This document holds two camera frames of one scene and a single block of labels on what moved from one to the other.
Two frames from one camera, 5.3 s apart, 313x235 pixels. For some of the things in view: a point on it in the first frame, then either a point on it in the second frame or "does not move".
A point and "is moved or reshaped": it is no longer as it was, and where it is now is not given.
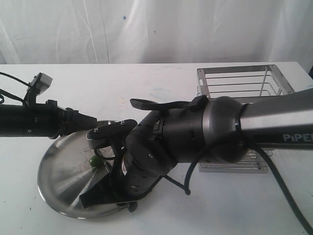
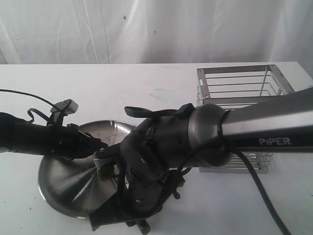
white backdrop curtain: x=53 y=32 does not move
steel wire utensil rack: x=243 y=82 does not move
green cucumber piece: x=96 y=161 is moved or reshaped
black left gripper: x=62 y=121 -> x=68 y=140
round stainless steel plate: x=65 y=172 does not move
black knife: x=132 y=206 is moved or reshaped
